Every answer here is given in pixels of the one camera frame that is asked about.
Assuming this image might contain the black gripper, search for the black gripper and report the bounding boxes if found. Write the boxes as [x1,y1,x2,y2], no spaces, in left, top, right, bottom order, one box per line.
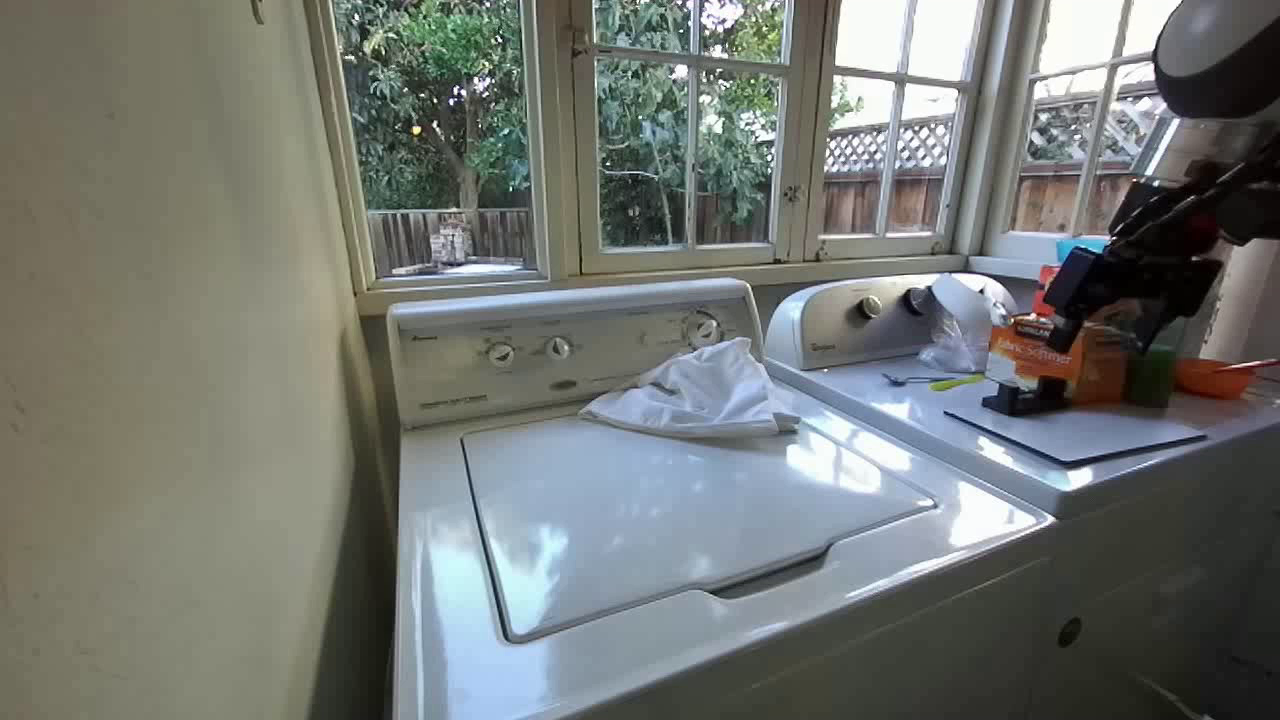
[1041,171,1225,331]

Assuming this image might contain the white dryer machine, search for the white dryer machine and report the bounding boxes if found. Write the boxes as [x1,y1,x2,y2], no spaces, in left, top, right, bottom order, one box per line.
[759,271,1280,720]

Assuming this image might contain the white top-load washing machine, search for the white top-load washing machine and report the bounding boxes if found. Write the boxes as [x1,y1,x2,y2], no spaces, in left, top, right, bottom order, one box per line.
[386,278,1057,720]

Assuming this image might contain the blue item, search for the blue item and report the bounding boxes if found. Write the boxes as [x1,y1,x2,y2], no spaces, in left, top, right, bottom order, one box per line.
[1053,236,1113,271]

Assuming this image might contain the brown box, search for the brown box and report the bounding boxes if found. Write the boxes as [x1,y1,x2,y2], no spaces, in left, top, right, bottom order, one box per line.
[1072,317,1135,408]

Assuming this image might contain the orange bowl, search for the orange bowl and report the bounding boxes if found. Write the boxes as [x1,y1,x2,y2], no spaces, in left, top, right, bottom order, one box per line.
[1174,353,1266,405]

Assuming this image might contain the white framed window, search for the white framed window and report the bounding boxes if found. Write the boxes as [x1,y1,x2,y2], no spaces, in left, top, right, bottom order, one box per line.
[569,0,809,278]
[305,0,554,298]
[809,0,994,260]
[994,0,1192,265]

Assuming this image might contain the orange plastic object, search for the orange plastic object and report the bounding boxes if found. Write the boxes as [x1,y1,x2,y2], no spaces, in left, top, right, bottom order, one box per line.
[987,324,1086,385]

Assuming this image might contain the small black object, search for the small black object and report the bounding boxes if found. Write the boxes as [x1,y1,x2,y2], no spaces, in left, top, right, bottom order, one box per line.
[980,375,1072,419]

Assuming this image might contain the grey flat mat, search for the grey flat mat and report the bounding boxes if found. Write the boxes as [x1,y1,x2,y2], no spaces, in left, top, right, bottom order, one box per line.
[939,398,1212,471]

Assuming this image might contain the translucent plastic bag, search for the translucent plastic bag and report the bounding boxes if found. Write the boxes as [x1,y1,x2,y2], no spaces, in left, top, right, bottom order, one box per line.
[926,271,1018,375]

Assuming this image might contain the wooden garden fence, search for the wooden garden fence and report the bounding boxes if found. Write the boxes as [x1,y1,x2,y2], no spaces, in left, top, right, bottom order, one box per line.
[363,93,1166,278]

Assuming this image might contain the large washer timer dial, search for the large washer timer dial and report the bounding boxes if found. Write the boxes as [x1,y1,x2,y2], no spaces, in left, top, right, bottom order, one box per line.
[681,309,730,353]

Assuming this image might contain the white crumpled cloth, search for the white crumpled cloth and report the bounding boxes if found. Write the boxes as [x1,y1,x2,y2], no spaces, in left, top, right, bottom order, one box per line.
[581,331,806,445]

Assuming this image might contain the white washer lid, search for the white washer lid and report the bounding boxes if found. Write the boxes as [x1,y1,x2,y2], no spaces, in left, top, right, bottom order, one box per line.
[455,413,939,648]

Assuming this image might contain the green trees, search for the green trees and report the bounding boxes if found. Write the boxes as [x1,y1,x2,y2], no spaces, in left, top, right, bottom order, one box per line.
[331,0,856,251]

